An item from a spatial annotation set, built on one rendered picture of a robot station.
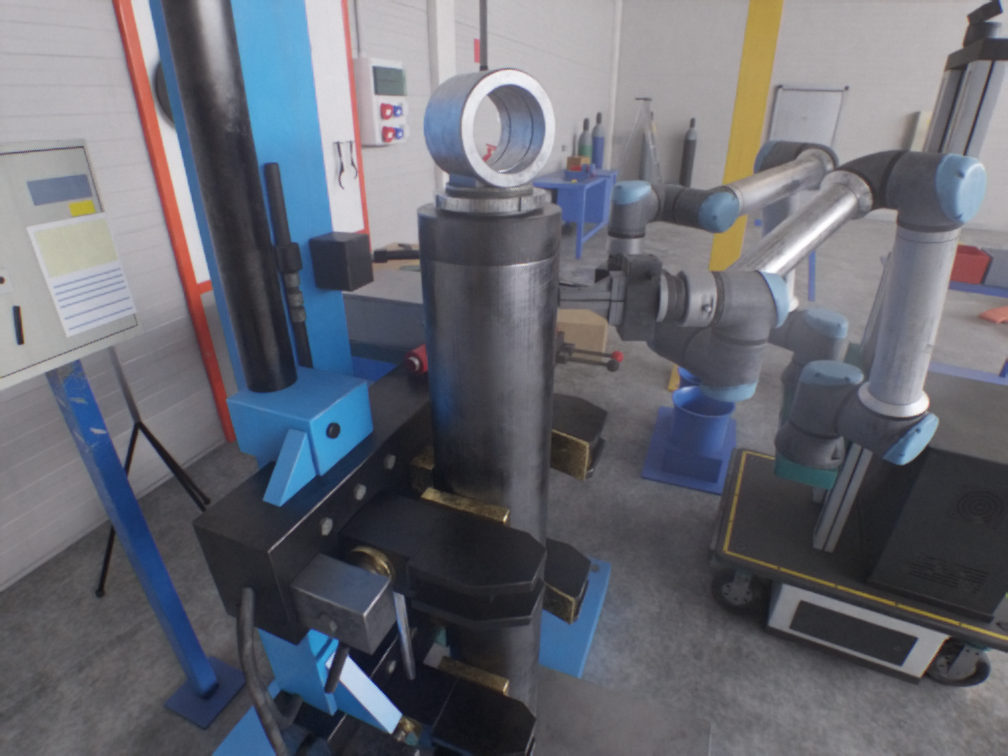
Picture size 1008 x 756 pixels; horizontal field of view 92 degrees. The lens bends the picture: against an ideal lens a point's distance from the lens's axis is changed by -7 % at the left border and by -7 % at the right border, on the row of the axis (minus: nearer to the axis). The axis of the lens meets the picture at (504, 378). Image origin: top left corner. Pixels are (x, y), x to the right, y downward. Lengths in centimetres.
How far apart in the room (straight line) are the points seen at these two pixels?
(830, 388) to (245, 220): 140
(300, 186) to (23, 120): 165
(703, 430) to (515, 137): 197
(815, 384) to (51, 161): 177
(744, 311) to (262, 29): 87
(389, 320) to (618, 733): 123
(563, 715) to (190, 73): 161
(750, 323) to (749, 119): 241
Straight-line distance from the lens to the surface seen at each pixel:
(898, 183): 128
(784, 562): 196
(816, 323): 203
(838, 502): 194
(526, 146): 80
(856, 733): 207
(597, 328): 363
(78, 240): 127
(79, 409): 141
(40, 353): 126
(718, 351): 92
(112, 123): 273
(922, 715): 221
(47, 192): 125
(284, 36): 105
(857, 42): 1165
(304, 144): 105
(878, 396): 150
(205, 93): 85
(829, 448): 168
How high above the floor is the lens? 159
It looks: 27 degrees down
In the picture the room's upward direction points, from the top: straight up
